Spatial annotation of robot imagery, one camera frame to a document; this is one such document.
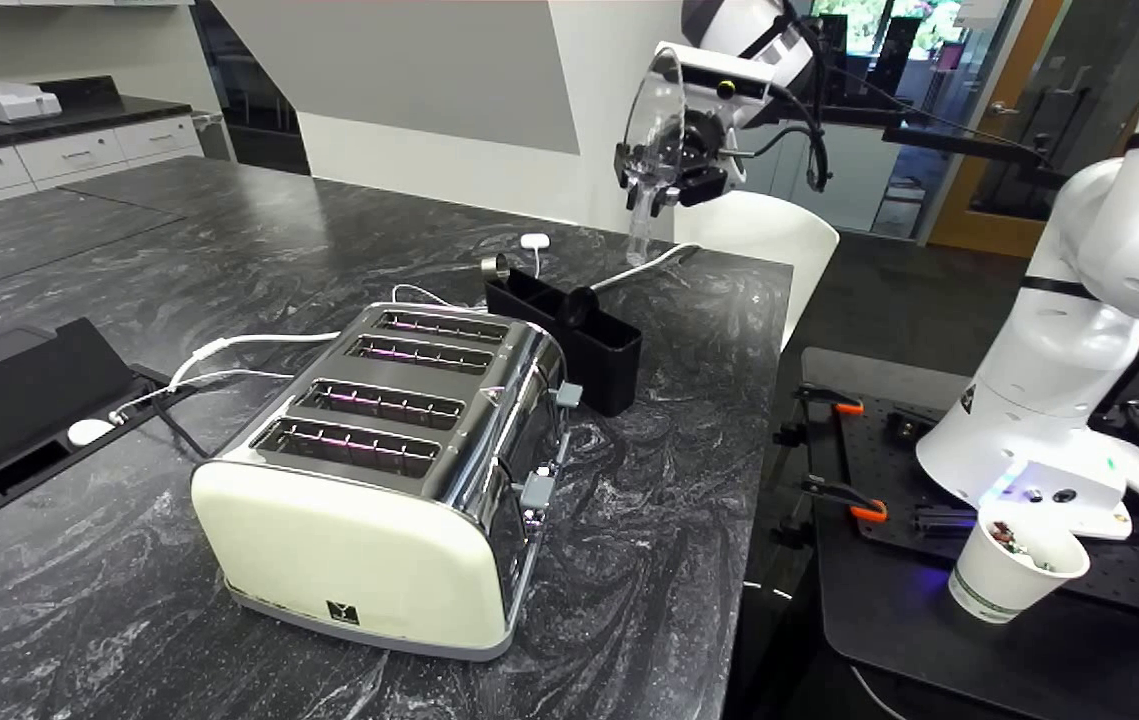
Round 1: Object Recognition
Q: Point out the white oval plug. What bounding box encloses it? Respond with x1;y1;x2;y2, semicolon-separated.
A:
66;417;118;449

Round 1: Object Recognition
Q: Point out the black pop-up socket box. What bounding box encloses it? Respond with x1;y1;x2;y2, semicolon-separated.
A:
0;317;177;513

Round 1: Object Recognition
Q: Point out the orange and black clamp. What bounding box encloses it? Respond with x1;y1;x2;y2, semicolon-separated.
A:
797;476;889;524
793;384;866;418

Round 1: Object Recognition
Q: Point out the white paper cup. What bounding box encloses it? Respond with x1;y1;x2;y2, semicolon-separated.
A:
948;499;1092;627

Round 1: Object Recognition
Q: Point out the black plastic caddy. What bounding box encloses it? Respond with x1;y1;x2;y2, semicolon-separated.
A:
483;264;646;418

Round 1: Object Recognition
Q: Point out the window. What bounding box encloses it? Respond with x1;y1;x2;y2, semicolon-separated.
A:
813;0;1012;63

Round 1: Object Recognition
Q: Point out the wooden door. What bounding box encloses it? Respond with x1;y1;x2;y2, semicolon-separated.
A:
927;0;1075;258

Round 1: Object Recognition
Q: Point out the cabinet with drawers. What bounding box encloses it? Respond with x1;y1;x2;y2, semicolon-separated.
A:
0;75;207;218

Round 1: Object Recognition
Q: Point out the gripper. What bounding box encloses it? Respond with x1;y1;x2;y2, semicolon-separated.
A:
614;107;732;214

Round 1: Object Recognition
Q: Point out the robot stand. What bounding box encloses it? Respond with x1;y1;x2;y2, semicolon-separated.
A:
791;345;1139;720

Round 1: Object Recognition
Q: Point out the heap of small parts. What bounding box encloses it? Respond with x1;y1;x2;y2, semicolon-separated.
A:
987;519;1057;573

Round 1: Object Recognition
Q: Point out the cream and chrome toaster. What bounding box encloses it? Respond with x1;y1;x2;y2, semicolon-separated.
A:
189;300;586;663

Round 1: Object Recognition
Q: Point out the black cable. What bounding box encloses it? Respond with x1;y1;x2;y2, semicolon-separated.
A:
151;392;214;463

